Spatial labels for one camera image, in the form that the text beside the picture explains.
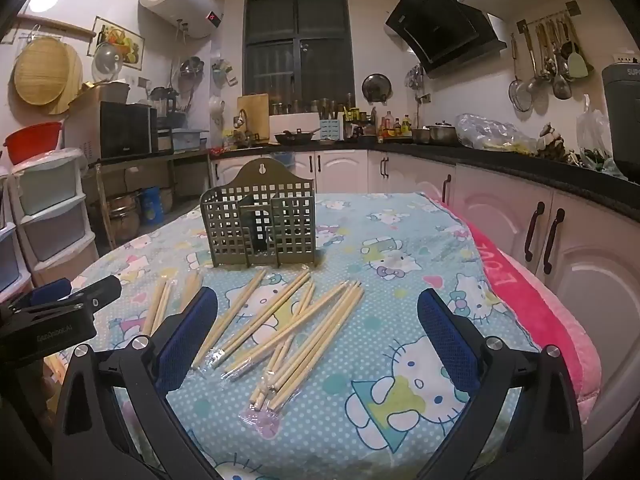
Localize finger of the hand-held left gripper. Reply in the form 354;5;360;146
20;275;124;321
9;278;74;312

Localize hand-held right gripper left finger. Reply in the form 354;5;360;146
50;286;223;480

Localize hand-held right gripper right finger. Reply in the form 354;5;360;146
416;287;586;480

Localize pile of wooden chopsticks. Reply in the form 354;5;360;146
140;266;366;431

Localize green plastic utensil holder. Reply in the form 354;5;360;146
200;157;319;268

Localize stacked steel pots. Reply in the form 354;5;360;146
106;190;144;242

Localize cartoon cat printed blanket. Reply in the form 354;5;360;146
45;192;541;480

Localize plastic drawer unit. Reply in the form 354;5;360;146
0;147;101;303

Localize pink plush blanket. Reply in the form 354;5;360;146
425;195;603;411

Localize blue can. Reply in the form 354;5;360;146
139;186;164;226

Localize wooden shelf rack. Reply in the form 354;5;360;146
82;149;212;253

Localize red plastic basin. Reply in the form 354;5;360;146
4;121;64;166

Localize black microwave oven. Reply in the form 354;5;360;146
65;101;159;163

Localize black kitchen countertop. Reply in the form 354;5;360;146
210;137;640;224

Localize black blender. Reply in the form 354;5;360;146
149;86;181;129

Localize cardboard box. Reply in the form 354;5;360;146
67;80;132;111

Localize steel pot with lid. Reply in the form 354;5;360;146
411;120;459;146

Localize clear plastic bag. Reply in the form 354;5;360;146
455;112;539;154

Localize group of condiment bottles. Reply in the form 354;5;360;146
376;110;417;142

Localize round bamboo tray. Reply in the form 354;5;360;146
13;36;84;116

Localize black wok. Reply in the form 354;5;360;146
273;127;322;147

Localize brown dried food pile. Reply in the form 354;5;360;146
537;122;582;164

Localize wooden cutting board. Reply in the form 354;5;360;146
236;93;271;144

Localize glass pot lid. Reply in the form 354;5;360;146
92;42;124;84

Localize green vegetables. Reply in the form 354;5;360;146
580;147;627;179

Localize hanging steel colander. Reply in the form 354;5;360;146
178;56;206;84

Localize hanging packets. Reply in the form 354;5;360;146
210;57;239;89

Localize metal mesh skimmer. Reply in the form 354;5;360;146
508;34;534;112

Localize row of glass jars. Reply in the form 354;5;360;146
270;95;352;116

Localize white plastic bag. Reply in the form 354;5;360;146
577;94;614;162

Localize dark pot lid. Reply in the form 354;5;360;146
361;73;392;106

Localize grey kitchen appliance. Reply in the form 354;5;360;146
601;62;640;184

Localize row of hanging metal ladles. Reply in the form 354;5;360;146
522;12;576;102

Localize white water heater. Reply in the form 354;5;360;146
139;0;224;40

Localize light green spatula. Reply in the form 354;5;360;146
567;42;591;79

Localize dark framed window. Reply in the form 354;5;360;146
243;0;349;107

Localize black range hood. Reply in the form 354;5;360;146
385;0;508;79

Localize fruit wall poster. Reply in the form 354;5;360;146
89;16;146;71

